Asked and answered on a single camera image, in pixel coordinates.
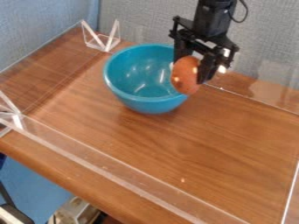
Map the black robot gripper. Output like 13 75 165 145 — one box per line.
169 0 238 84

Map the brown toy mushroom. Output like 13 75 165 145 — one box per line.
170 56 200 95

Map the blue plastic bowl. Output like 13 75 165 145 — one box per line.
102 43 188 115

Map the clear acrylic back barrier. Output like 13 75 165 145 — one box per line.
208 53 299 115

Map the clear acrylic barrier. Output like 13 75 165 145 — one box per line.
208 53 299 115
13 115 248 224

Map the clear acrylic front barrier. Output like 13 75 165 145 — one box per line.
13 115 248 224

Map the white box under table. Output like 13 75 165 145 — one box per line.
46 196 100 224

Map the dark stand under table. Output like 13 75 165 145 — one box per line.
0 181 34 224

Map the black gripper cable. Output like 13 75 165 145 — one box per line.
228 0 249 25

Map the clear acrylic corner bracket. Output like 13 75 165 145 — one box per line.
80 20 120 53

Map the clear acrylic left bracket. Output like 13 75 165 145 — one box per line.
0 91 23 138

